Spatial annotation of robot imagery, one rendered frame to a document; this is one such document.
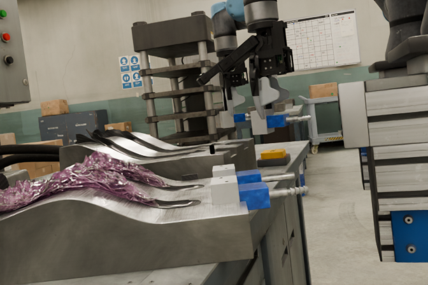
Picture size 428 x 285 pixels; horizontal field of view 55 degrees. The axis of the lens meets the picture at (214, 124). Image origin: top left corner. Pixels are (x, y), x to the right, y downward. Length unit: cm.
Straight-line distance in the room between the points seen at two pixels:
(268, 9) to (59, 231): 63
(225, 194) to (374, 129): 22
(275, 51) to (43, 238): 60
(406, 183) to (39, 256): 47
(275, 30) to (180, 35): 400
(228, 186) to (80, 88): 802
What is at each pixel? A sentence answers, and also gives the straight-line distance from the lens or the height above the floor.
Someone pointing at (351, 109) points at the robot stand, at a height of 96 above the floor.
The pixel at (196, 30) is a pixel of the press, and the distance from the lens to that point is 486.
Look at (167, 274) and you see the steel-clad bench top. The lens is 50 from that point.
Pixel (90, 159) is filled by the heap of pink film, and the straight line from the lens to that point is 70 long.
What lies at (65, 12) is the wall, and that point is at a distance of 880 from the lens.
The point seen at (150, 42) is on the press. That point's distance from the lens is 502.
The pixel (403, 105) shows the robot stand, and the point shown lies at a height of 96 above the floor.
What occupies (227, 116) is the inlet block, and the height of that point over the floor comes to 94.
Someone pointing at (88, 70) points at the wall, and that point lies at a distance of 843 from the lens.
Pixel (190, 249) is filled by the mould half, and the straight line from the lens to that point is 51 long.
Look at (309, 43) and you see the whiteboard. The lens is 730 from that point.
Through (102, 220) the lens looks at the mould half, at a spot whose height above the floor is 87.
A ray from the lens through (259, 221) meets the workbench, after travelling 74.
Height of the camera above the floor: 99
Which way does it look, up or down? 3 degrees down
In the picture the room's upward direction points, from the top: 7 degrees counter-clockwise
